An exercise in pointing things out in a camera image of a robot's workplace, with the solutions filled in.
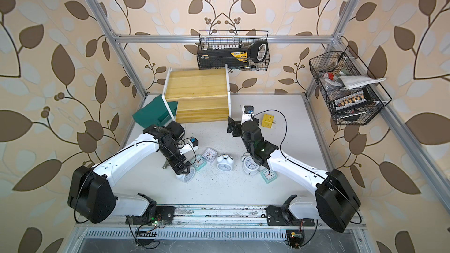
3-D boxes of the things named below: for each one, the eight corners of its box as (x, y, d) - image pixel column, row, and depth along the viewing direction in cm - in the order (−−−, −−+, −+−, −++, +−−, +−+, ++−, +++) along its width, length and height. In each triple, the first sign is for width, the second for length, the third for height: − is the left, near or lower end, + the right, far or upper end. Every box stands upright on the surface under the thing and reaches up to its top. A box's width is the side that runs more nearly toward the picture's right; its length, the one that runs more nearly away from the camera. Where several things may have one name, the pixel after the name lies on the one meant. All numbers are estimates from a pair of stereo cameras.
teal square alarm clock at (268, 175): (266, 184, 85) (267, 182, 83) (259, 173, 88) (260, 171, 86) (276, 178, 87) (277, 176, 84) (269, 168, 90) (270, 165, 88)
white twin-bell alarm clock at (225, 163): (216, 169, 89) (215, 162, 82) (219, 160, 92) (218, 152, 85) (231, 173, 88) (231, 166, 81) (233, 164, 91) (233, 156, 84)
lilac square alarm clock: (201, 158, 93) (201, 156, 91) (208, 148, 97) (207, 146, 95) (211, 163, 91) (211, 161, 89) (218, 153, 95) (217, 151, 93)
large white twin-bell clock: (248, 178, 86) (249, 175, 83) (236, 161, 92) (236, 157, 89) (259, 171, 89) (260, 167, 85) (247, 154, 94) (247, 150, 91)
